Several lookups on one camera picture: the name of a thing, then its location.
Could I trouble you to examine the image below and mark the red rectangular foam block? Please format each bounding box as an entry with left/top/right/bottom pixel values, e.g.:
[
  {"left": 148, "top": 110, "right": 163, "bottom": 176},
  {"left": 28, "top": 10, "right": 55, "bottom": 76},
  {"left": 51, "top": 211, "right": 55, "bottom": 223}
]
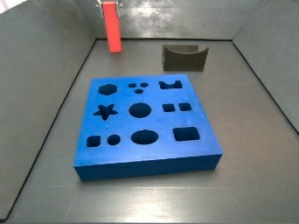
[{"left": 103, "top": 2, "right": 122, "bottom": 53}]

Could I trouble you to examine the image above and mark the blue foam shape board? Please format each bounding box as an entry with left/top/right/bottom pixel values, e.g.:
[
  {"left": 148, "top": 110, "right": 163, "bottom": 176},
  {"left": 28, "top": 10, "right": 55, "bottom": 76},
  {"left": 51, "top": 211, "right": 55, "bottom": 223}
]
[{"left": 74, "top": 74, "right": 223, "bottom": 181}]

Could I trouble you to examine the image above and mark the dark grey arch foam block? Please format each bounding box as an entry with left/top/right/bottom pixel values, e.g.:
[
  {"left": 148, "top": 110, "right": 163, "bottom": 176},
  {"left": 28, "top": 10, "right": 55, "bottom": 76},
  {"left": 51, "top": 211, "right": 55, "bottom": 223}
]
[{"left": 163, "top": 45, "right": 210, "bottom": 72}]

